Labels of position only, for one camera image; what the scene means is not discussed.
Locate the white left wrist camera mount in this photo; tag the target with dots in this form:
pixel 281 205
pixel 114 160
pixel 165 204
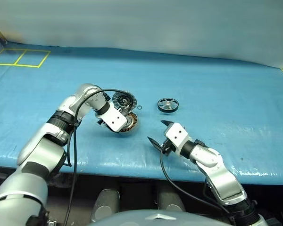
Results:
pixel 113 118

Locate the grey round motor housing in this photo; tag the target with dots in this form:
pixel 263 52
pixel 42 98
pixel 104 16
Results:
pixel 133 121

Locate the grey rounded shape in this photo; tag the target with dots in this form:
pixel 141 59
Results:
pixel 106 204
pixel 171 201

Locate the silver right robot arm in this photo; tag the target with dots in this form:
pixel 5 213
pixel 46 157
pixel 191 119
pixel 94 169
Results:
pixel 217 174

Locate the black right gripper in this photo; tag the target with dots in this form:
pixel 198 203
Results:
pixel 166 148

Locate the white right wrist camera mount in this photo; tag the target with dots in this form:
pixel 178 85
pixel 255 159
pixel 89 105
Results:
pixel 177 135

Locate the grey round motor lid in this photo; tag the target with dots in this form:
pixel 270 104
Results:
pixel 125 100

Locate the grey robot chest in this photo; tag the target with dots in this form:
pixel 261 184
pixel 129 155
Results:
pixel 155 219

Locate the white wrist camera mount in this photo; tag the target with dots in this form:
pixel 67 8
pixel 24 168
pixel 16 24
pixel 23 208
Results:
pixel 177 135
pixel 113 118

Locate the blue plastic table cover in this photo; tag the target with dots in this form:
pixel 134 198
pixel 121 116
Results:
pixel 202 82

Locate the yellow tape rectangles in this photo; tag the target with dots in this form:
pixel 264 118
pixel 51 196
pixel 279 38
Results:
pixel 18 64

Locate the black spoked rotor wheel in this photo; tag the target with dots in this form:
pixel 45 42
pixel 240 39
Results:
pixel 168 105

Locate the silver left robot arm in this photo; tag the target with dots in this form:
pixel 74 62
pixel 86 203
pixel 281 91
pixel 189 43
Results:
pixel 37 143

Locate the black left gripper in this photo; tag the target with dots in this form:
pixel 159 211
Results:
pixel 102 123

